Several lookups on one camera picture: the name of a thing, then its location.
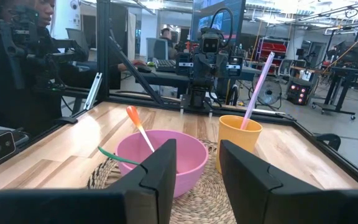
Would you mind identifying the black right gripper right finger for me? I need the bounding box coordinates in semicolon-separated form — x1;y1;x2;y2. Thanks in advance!
218;139;358;224

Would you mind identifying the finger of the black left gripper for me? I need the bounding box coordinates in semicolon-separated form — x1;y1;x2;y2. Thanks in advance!
175;53;194;76
226;56;244;77

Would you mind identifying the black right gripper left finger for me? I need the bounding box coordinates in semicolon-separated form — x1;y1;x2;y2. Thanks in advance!
0;138;178;224

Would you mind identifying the pink drinking straw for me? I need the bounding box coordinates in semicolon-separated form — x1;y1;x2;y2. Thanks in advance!
239;51;275;131

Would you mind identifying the spoon with green handle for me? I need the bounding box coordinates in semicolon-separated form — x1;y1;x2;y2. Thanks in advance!
97;146;141;166

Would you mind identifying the yellow plastic cup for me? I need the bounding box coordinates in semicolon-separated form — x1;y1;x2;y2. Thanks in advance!
215;114;264;174

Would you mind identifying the fork with orange handle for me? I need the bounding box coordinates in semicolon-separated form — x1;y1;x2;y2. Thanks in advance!
126;105;156;153

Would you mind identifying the pink plastic bowl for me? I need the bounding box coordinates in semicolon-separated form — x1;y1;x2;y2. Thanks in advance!
114;129;209;198

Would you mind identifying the black keyboard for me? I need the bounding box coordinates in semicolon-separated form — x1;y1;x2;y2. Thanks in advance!
154;58;178;73

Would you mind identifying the dark grey desk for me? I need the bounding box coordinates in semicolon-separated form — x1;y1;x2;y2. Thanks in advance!
135;65;262;93

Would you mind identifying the grey office chair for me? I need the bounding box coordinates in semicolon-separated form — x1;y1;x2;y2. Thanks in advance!
145;37;170;62

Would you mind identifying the person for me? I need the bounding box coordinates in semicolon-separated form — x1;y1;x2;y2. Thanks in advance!
0;0;130;131
160;27;178;60

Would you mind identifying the red storage shelf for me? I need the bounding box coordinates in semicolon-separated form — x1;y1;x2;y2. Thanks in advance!
255;37;289;74

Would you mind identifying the round floor fan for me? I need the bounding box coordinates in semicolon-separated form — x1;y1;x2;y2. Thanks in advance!
253;77;283;108

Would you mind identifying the computer monitor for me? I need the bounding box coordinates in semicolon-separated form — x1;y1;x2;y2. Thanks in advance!
193;0;247;41

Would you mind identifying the black box with red lights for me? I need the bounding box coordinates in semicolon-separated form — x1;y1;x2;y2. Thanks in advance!
286;77;314;106

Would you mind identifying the black clamp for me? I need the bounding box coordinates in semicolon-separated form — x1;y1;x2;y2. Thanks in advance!
313;133;342;152
55;116;79;126

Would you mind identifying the round woven placemat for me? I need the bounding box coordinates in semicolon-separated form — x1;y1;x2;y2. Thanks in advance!
86;139;239;224

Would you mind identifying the black rolling standing desk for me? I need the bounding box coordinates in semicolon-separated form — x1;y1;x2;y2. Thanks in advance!
311;26;358;121

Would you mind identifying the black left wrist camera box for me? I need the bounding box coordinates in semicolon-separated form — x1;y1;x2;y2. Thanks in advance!
200;32;223;54

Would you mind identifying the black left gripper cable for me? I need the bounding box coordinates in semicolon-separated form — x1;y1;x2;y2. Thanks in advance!
209;6;234;47

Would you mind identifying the silver metal bracket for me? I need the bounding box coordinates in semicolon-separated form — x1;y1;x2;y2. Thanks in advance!
83;72;103;111

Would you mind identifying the black table-level camera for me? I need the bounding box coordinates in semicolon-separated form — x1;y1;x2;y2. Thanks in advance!
0;129;30;166

